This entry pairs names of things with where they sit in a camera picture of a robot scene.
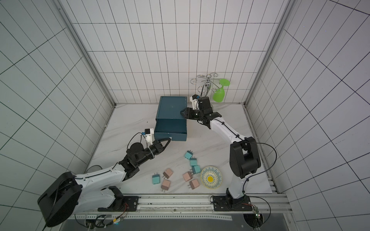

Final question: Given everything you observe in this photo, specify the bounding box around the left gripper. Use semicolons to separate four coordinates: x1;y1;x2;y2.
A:
137;138;172;166

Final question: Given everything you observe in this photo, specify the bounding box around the teal drawer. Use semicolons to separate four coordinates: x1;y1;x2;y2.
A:
154;119;187;141

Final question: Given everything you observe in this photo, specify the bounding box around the teal drawer cabinet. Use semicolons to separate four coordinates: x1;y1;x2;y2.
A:
156;96;188;120

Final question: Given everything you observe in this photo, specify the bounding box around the teal plug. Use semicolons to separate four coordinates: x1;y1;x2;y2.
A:
184;151;193;160
192;165;201;174
152;173;161;185
189;158;198;167

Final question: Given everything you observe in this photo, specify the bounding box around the pink plug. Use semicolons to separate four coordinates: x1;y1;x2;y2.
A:
189;179;200;190
183;171;193;182
163;168;173;179
161;179;171;191

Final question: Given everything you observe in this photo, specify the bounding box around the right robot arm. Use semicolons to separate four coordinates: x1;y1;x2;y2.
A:
181;94;262;207

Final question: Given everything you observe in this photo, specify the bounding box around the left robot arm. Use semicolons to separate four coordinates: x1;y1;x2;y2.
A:
37;138;171;227

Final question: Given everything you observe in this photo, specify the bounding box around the silver glass rack stand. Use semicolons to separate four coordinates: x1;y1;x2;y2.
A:
190;72;219;97

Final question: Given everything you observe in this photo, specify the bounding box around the green plastic wine glass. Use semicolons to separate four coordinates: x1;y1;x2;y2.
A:
213;79;230;103

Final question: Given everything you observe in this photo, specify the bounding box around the yellow patterned plate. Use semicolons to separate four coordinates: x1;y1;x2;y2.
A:
200;166;223;190

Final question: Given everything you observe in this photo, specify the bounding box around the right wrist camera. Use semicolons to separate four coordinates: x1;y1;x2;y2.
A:
190;94;200;110

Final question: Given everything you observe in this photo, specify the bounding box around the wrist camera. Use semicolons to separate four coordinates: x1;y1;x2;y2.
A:
190;94;200;110
144;129;155;145

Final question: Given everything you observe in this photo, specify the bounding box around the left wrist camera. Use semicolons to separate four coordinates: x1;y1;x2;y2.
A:
144;129;155;145

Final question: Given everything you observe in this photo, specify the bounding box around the aluminium mounting rail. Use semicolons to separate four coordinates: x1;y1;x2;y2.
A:
70;194;293;218

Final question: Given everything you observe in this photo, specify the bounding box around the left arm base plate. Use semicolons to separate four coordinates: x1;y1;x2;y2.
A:
97;196;139;213

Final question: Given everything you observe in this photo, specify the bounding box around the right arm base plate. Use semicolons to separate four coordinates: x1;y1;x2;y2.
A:
210;195;253;212

